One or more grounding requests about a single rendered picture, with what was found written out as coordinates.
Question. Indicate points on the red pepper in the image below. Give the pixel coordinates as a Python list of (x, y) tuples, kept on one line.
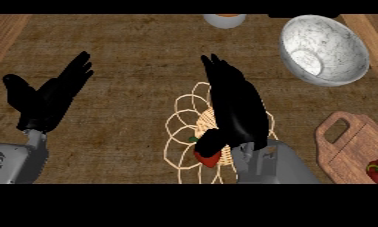
[(372, 171)]

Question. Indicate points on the wooden cutting board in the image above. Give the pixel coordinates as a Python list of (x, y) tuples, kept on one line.
[(347, 149)]

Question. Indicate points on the white cup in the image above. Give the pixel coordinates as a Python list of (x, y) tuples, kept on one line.
[(225, 20)]

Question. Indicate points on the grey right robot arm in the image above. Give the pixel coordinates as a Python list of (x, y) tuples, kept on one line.
[(273, 166)]

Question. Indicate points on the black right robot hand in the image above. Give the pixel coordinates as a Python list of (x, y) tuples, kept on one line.
[(236, 104)]

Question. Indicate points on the white marble bowl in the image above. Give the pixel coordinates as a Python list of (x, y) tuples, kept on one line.
[(322, 51)]

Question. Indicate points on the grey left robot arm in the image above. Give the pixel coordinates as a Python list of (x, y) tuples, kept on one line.
[(19, 162)]

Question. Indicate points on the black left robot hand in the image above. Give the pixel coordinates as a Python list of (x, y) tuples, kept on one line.
[(49, 97)]

